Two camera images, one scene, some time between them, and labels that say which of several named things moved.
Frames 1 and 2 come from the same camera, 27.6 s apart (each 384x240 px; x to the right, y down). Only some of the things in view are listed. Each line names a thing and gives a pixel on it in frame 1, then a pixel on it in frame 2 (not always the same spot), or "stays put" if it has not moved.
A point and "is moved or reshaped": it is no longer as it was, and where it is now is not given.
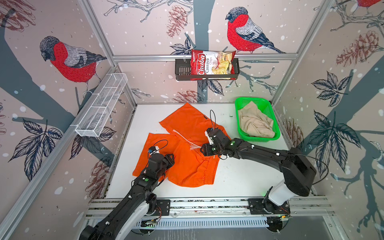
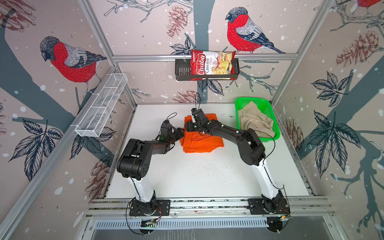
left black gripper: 169,160 → 178,133
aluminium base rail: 211,207 stays put
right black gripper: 205,150 → 189,126
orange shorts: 188,127 is moved or reshaped
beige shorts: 254,123 stays put
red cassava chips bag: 211,62 stays put
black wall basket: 183,72 stays put
